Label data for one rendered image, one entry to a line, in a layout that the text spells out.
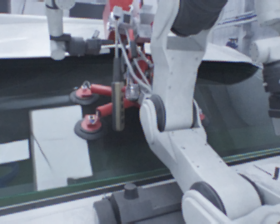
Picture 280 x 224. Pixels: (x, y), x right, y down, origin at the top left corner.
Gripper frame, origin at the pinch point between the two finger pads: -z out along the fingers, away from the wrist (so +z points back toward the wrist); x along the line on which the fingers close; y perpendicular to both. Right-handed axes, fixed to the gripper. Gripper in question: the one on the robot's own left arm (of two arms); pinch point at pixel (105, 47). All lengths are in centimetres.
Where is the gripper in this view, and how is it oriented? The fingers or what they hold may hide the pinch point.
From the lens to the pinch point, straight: 114.6
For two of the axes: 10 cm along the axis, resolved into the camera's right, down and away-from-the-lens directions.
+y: -1.0, -9.9, 0.8
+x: 3.3, -1.1, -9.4
